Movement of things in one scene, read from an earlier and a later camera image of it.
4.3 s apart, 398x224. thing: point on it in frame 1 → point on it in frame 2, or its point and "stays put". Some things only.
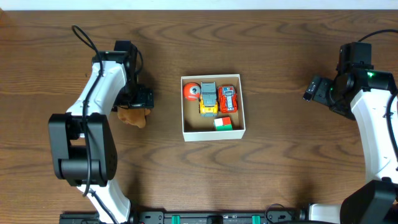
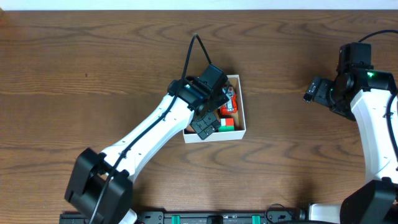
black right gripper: [315, 90] stays put
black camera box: [355, 55] stays put
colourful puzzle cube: [223, 124] stays put
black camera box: [127, 47] → [214, 79]
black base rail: [146, 217] stays put
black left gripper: [140, 98] → [221, 101]
